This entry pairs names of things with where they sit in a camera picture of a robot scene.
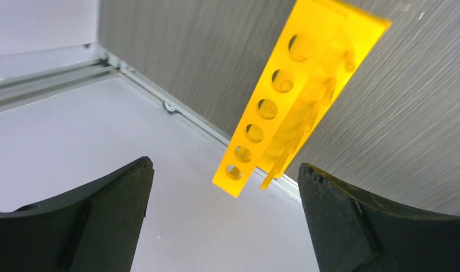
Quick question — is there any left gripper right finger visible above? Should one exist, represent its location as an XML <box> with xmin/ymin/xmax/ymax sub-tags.
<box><xmin>297</xmin><ymin>163</ymin><xmax>460</xmax><ymax>271</ymax></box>

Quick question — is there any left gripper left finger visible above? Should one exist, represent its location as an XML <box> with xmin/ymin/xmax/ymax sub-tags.
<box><xmin>0</xmin><ymin>156</ymin><xmax>154</xmax><ymax>271</ymax></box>

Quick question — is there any yellow test tube rack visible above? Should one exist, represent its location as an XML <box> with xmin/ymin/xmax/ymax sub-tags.
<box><xmin>212</xmin><ymin>1</ymin><xmax>391</xmax><ymax>197</ymax></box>

